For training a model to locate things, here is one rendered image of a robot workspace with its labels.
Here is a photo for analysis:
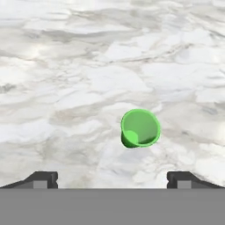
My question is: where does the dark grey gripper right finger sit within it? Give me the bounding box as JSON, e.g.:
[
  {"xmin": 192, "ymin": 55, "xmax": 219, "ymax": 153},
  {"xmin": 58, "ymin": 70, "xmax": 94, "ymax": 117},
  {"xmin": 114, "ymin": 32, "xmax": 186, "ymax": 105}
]
[{"xmin": 166, "ymin": 171, "xmax": 225, "ymax": 190}]

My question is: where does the green cup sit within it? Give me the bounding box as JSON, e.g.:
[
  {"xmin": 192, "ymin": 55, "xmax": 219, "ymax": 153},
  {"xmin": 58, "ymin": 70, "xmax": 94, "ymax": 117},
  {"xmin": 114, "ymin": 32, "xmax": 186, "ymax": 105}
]
[{"xmin": 120, "ymin": 108, "xmax": 162, "ymax": 149}]

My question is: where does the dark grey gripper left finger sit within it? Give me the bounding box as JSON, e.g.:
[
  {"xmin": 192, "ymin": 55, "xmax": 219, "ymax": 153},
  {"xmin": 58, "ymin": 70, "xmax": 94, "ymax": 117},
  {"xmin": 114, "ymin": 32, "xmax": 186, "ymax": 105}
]
[{"xmin": 0, "ymin": 171, "xmax": 59, "ymax": 190}]

